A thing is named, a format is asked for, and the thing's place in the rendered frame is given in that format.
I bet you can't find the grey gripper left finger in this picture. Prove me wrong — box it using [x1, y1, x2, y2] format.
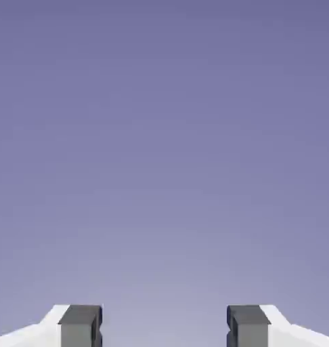
[0, 304, 104, 347]

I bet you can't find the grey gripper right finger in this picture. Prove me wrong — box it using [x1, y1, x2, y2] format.
[225, 304, 329, 347]

